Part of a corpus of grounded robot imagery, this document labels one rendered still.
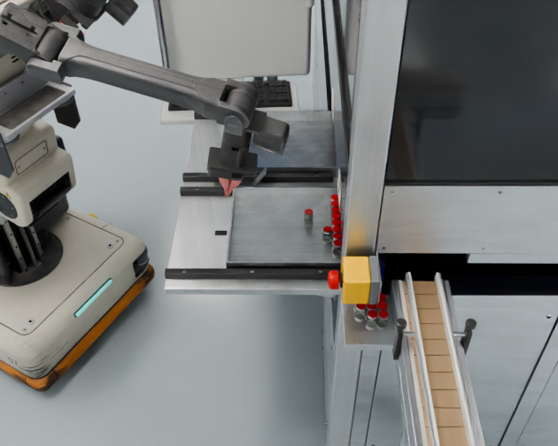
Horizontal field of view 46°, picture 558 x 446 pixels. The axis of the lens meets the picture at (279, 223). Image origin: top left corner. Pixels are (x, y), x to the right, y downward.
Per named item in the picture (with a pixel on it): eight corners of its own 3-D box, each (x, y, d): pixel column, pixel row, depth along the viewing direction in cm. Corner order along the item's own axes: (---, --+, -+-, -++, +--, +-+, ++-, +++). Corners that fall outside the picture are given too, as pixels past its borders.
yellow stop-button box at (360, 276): (374, 278, 140) (376, 255, 135) (376, 304, 135) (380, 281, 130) (338, 278, 140) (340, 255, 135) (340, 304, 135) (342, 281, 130)
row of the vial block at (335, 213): (337, 207, 167) (339, 194, 164) (342, 259, 154) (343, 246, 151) (329, 207, 167) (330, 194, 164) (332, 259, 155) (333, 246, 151)
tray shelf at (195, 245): (354, 115, 199) (354, 111, 198) (375, 295, 149) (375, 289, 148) (197, 116, 200) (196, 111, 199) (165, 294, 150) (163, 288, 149)
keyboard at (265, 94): (290, 83, 223) (290, 77, 221) (291, 107, 213) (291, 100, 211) (171, 88, 222) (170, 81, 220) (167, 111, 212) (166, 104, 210)
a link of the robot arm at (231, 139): (230, 103, 130) (222, 118, 126) (264, 112, 130) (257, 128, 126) (226, 130, 135) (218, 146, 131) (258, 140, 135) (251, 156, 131)
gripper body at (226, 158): (255, 180, 136) (260, 152, 130) (205, 173, 134) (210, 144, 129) (256, 160, 140) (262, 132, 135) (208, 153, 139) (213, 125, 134)
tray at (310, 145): (355, 119, 194) (356, 110, 192) (362, 177, 176) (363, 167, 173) (241, 120, 195) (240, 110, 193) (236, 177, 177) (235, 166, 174)
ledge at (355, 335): (402, 302, 148) (403, 296, 146) (409, 350, 139) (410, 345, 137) (340, 302, 148) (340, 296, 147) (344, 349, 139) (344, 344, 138)
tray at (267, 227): (365, 197, 170) (366, 187, 168) (374, 272, 152) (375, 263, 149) (234, 196, 171) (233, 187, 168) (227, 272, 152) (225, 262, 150)
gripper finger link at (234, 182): (236, 207, 141) (243, 173, 134) (203, 202, 140) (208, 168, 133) (238, 186, 146) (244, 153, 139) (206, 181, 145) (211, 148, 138)
